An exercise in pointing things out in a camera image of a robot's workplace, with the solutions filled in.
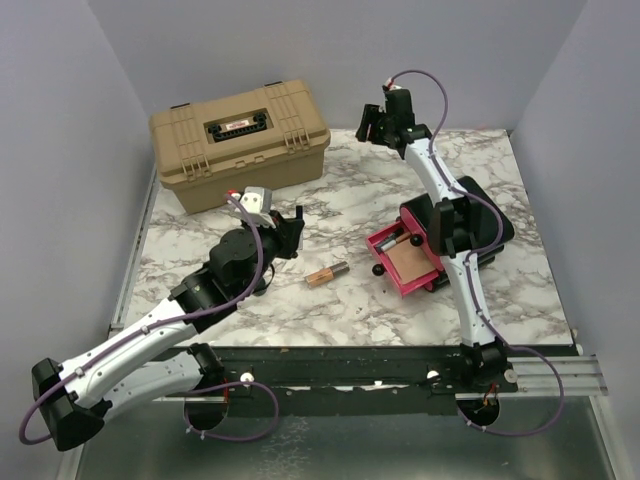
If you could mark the small black round jar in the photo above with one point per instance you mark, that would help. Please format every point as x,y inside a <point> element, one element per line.
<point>260,289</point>

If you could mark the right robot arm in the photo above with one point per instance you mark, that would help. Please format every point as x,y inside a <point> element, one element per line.
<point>482,352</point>

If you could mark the pink drawer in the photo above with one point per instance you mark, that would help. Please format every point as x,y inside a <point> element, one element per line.
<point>417,229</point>
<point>383,266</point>

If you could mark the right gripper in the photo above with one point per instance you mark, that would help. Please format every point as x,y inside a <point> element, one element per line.
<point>369,115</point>

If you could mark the beige concealer tube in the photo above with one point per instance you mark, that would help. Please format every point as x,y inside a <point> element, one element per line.
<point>327,274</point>

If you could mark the square copper compact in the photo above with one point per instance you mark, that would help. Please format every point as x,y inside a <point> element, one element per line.
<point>409,262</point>

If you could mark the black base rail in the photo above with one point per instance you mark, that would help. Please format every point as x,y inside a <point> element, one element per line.
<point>344,381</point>

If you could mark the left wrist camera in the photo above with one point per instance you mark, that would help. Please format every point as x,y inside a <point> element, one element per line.
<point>257,202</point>

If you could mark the tan plastic toolbox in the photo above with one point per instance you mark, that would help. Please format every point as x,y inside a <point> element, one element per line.
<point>274,137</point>

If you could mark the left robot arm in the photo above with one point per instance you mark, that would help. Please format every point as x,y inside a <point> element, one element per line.
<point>75,398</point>

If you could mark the aluminium extrusion frame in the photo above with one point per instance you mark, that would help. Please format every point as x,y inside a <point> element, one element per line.
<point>544,370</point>

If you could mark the slim concealer tube white cap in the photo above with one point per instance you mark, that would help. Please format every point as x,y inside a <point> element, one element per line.
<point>401,238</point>

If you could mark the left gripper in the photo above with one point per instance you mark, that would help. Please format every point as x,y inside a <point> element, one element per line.
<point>286,233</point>

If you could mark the black mascara stick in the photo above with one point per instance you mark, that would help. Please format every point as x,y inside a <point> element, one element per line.
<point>387,244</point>

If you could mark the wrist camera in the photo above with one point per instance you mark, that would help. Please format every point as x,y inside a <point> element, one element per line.
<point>394,90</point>
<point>257,202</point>

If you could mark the pink top drawer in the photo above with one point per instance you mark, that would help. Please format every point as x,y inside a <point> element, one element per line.
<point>417,229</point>

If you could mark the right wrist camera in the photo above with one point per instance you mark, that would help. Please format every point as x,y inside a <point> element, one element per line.
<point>394,90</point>

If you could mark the black makeup drawer organizer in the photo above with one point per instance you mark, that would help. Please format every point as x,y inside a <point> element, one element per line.
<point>462,224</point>

